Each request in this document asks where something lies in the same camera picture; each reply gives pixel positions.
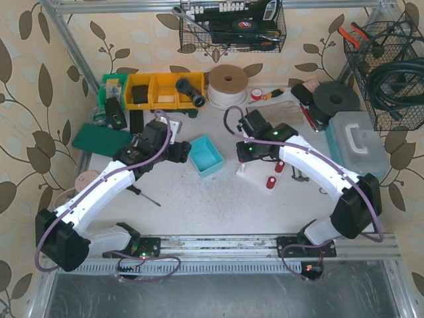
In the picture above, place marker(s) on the black box in bin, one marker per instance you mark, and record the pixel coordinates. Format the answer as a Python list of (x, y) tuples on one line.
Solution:
[(140, 94)]

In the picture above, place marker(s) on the yellow black screwdriver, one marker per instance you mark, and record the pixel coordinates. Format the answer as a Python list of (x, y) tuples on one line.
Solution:
[(272, 94)]

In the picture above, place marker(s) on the green bin rail base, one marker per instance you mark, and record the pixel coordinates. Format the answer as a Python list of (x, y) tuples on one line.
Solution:
[(191, 113)]

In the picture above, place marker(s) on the top wire basket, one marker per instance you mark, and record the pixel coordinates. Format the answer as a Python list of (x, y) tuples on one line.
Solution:
[(220, 27)]

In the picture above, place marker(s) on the green storage bin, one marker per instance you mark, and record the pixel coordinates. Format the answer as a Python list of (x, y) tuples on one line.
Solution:
[(112, 85)]

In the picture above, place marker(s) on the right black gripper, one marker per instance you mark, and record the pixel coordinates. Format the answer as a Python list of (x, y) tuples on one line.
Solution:
[(244, 152)]

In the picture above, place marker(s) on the light blue plastic box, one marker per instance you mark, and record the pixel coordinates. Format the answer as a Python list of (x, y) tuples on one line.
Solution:
[(205, 157)]

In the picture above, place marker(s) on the red white tape roll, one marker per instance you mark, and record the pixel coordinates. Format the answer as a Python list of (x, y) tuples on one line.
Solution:
[(256, 94)]

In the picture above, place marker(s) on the black disc spool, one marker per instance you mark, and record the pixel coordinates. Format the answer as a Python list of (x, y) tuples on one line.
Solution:
[(329, 98)]

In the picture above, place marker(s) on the right wire basket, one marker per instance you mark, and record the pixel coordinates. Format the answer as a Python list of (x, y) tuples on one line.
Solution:
[(388, 71)]

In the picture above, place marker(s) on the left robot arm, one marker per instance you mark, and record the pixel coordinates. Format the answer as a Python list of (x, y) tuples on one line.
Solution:
[(62, 234)]

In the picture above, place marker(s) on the white cable spool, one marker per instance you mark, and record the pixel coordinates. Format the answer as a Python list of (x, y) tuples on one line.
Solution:
[(227, 86)]

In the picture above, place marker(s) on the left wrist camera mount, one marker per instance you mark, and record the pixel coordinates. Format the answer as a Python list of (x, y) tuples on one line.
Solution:
[(175, 126)]

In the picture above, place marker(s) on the small hammer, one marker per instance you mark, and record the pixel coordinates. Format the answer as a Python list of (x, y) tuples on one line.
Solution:
[(297, 175)]

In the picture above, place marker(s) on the grey pipe fitting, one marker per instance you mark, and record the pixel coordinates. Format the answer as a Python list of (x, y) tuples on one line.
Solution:
[(184, 87)]

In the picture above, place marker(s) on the yellow storage bin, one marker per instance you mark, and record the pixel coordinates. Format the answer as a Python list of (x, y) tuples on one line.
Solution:
[(161, 91)]

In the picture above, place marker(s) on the wire basket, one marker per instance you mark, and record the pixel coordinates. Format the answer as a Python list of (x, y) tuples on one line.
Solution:
[(388, 71), (220, 27)]

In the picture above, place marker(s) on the silver wrench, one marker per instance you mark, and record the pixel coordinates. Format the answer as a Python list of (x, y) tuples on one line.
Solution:
[(178, 12)]

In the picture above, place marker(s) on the black ribbed block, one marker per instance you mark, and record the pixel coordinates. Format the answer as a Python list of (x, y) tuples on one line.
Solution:
[(136, 121)]

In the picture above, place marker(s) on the round beige power socket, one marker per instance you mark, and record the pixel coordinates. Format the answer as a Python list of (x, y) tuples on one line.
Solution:
[(84, 179)]

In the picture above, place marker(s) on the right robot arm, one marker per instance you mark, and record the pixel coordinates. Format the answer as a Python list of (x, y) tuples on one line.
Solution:
[(357, 198)]

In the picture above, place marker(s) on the black green meter device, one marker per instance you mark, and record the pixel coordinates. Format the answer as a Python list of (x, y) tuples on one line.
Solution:
[(114, 114)]

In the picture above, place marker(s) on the beige work glove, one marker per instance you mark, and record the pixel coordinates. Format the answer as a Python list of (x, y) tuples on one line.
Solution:
[(288, 112)]

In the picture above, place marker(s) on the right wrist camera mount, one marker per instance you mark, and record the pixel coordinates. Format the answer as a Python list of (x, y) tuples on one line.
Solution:
[(245, 129)]

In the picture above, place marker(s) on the green plastic lid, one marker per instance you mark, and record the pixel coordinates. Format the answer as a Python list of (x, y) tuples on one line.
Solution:
[(101, 140)]

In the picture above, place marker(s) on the black electrical tape roll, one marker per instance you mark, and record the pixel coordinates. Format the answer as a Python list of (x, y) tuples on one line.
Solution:
[(244, 26)]

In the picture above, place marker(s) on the metal nail pin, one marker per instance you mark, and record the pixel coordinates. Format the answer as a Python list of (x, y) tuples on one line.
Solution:
[(147, 197)]

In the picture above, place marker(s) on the small red spring front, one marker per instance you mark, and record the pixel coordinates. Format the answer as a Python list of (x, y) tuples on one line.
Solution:
[(279, 166)]

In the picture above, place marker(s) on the clear toolbox white handle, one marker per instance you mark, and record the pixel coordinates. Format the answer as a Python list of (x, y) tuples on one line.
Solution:
[(355, 145)]

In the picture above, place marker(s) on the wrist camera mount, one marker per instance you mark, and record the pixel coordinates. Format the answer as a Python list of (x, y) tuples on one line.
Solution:
[(245, 129), (175, 126)]

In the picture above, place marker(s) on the white peg board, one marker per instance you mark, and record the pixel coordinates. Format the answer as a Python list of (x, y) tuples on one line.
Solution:
[(257, 172)]

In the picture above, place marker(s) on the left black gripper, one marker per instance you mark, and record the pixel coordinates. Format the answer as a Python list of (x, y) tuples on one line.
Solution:
[(181, 151)]

